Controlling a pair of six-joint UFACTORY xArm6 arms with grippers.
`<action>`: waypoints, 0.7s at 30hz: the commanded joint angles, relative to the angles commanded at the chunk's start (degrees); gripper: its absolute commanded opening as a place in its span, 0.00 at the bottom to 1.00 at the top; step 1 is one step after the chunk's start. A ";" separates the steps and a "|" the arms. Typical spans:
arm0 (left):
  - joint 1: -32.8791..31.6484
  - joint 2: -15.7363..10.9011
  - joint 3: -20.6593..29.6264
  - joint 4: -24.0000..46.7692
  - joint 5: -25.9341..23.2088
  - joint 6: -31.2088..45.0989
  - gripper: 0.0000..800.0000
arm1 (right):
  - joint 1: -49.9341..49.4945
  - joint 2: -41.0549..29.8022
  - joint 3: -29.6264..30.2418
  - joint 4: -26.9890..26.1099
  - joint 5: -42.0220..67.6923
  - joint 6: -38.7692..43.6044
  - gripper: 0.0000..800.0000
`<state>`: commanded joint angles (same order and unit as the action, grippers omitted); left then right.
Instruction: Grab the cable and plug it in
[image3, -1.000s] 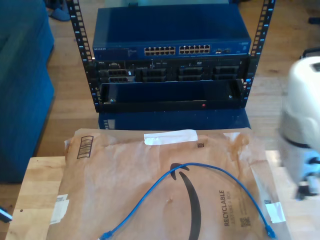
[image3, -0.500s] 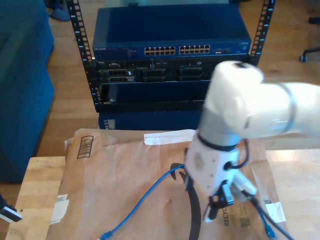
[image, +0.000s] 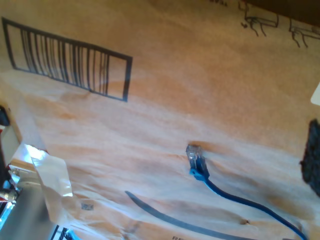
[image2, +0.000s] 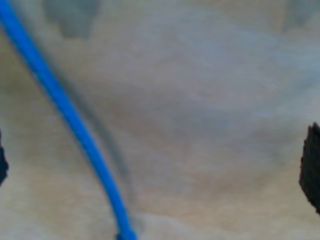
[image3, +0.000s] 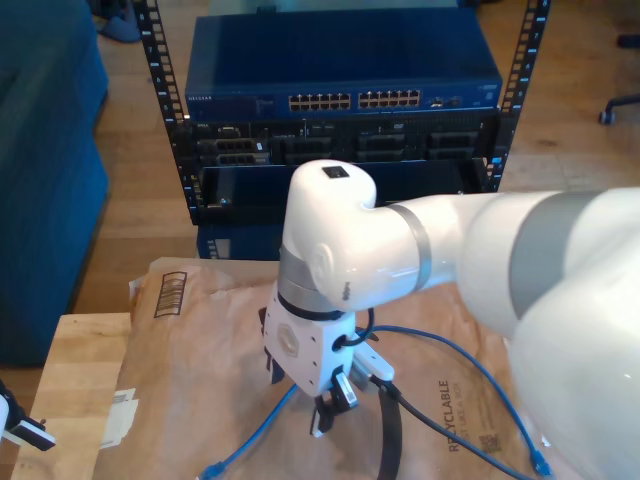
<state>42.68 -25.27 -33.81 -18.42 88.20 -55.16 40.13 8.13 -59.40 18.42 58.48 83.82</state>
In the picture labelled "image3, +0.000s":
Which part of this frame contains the black open rack shelf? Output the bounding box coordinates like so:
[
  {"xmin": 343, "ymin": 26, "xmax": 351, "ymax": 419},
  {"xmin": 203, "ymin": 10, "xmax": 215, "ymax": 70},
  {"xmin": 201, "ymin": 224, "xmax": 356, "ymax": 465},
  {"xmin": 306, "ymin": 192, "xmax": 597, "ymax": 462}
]
[{"xmin": 192, "ymin": 158, "xmax": 494, "ymax": 226}]

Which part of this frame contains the black rack server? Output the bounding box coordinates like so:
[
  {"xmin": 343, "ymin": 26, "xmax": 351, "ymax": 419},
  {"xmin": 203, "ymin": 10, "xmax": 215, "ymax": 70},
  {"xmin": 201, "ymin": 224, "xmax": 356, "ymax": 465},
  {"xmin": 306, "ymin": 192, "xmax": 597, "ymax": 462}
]
[{"xmin": 189, "ymin": 115, "xmax": 501, "ymax": 166}]

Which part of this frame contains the short black connector cable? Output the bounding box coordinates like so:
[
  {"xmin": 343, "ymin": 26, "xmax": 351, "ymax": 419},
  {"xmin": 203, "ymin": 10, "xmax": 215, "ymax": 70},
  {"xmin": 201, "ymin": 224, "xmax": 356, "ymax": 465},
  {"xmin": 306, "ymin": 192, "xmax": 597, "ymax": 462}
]
[{"xmin": 335, "ymin": 307, "xmax": 377, "ymax": 349}]

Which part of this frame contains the grey-blue slipper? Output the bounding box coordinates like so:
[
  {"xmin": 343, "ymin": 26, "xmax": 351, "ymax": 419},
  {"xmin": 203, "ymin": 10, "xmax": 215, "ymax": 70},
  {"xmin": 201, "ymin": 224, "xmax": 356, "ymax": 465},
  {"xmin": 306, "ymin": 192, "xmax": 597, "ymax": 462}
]
[{"xmin": 95, "ymin": 17, "xmax": 142, "ymax": 44}]

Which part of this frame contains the blue sofa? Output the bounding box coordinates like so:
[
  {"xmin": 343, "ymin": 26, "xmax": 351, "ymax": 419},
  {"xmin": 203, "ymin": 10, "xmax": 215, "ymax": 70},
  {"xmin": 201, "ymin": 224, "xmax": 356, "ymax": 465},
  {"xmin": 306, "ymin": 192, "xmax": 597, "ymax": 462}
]
[{"xmin": 0, "ymin": 0, "xmax": 111, "ymax": 369}]

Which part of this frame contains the black office chair base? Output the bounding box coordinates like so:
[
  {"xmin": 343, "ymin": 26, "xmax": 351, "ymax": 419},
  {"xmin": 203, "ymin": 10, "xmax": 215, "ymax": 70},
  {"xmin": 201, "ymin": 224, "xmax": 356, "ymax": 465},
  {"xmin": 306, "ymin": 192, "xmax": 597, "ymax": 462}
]
[{"xmin": 598, "ymin": 92, "xmax": 640, "ymax": 126}]

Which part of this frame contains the white shipping label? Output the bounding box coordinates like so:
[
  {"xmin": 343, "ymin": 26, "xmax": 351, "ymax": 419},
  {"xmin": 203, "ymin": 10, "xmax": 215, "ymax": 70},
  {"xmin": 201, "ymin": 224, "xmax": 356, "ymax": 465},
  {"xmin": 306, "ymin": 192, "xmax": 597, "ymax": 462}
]
[{"xmin": 98, "ymin": 387, "xmax": 140, "ymax": 450}]

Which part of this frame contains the blue network switch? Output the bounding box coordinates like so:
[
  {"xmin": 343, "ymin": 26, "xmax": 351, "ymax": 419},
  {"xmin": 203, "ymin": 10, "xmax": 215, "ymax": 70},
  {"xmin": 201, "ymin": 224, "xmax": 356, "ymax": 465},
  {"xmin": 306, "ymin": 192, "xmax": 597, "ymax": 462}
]
[{"xmin": 183, "ymin": 13, "xmax": 504, "ymax": 120}]

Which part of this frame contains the brown paper mailer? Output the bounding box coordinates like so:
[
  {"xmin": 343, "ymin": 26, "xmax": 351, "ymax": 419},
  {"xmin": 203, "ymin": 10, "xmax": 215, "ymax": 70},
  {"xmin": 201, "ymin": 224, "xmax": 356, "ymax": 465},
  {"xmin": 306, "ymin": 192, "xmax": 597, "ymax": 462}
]
[{"xmin": 94, "ymin": 255, "xmax": 551, "ymax": 480}]

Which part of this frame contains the dark blue cabinet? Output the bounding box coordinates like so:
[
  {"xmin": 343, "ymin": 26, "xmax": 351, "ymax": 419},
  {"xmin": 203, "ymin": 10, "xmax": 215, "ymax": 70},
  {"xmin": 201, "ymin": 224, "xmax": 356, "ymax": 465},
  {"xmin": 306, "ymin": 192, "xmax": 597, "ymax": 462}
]
[{"xmin": 195, "ymin": 219, "xmax": 286, "ymax": 261}]

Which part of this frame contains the black equipment rack frame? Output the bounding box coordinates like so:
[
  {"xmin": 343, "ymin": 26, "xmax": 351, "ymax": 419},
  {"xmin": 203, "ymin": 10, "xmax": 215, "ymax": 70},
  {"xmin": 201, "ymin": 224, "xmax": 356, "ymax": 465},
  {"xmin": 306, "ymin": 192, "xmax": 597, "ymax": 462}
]
[{"xmin": 133, "ymin": 0, "xmax": 554, "ymax": 226}]

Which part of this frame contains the blue network cable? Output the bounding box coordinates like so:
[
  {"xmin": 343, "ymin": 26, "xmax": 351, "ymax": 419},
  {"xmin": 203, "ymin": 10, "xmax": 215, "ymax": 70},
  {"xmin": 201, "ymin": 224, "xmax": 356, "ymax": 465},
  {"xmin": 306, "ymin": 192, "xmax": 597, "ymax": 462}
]
[{"xmin": 198, "ymin": 324, "xmax": 555, "ymax": 480}]

